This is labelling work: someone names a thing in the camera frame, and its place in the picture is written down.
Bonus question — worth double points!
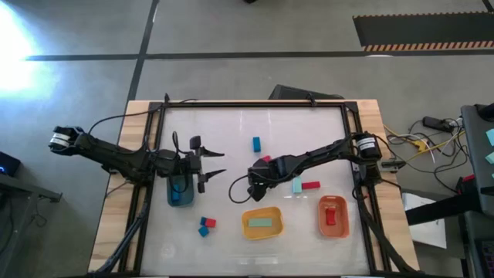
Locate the white paper sheet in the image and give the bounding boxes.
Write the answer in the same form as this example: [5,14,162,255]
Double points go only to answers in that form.
[401,192,448,250]

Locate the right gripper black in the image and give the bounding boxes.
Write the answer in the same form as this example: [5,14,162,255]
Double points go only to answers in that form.
[246,154,299,202]

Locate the yellow floor cable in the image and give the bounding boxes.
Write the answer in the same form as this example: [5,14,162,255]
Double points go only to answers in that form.
[384,125,466,163]

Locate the teal blue plastic bin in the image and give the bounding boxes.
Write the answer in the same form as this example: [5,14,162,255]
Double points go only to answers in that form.
[166,173,195,208]

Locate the black box behind table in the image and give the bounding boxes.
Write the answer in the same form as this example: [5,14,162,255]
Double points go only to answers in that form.
[269,84,344,101]

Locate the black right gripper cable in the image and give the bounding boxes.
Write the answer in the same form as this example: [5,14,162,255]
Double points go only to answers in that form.
[228,174,258,205]

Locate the black power adapter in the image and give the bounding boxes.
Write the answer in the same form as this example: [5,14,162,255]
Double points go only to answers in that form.
[421,116,452,131]

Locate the black floor cable bundle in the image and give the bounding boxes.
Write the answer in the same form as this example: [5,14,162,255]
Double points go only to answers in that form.
[385,117,470,194]

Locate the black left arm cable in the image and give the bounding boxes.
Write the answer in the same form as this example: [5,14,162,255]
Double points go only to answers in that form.
[86,92,198,136]

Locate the grey metal stand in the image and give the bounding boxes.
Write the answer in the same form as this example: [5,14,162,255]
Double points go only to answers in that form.
[0,173,63,204]

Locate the black computer with blue light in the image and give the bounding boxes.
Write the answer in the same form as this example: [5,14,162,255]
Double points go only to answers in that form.
[0,151,21,178]

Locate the yellow plastic bin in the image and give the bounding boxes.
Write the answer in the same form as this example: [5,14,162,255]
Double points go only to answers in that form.
[241,206,285,241]

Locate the dark grey side table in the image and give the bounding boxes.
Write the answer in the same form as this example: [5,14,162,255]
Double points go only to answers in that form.
[461,103,494,217]

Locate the black hazard-striped floor mat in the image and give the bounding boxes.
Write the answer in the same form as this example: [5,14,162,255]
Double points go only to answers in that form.
[352,11,494,53]

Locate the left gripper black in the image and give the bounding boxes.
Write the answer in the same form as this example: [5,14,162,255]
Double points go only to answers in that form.
[179,135,228,194]

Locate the orange plastic bin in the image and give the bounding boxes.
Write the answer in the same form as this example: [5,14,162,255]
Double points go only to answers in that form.
[317,195,350,239]

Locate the black aluminium table frame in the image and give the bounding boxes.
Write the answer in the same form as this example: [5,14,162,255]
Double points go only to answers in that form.
[87,100,420,278]

